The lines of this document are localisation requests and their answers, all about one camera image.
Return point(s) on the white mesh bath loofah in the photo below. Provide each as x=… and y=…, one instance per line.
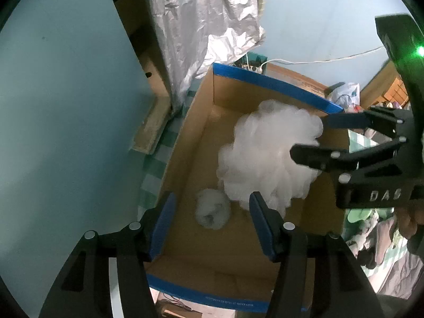
x=258, y=159

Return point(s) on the white plastic bag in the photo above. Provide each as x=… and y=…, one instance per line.
x=346, y=95

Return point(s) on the teal storage box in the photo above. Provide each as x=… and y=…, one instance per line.
x=251, y=59

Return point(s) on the person's right hand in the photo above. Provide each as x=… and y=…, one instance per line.
x=409, y=219

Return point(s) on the silver foil curtain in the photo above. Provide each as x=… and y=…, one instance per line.
x=194, y=34

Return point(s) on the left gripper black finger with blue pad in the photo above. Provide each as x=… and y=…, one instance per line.
x=318, y=276
x=82, y=288

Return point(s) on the black sock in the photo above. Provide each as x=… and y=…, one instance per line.
x=367, y=258

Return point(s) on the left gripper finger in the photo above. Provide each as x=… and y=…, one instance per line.
x=326, y=159
x=362, y=120

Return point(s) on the grey plush slipper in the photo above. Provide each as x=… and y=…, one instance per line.
x=384, y=235

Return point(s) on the blue-rimmed cardboard box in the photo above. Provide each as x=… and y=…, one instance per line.
x=238, y=266

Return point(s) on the wooden bed headboard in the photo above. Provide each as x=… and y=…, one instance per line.
x=386, y=87

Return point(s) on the light grey sock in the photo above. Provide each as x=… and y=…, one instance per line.
x=213, y=209

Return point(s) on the green checkered tablecloth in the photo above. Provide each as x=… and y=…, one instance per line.
x=153, y=167

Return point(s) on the white power strip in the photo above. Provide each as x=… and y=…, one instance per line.
x=259, y=69

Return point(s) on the light green cloth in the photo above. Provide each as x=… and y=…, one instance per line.
x=356, y=215

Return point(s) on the white patterned knotted cloth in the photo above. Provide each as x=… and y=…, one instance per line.
x=357, y=241

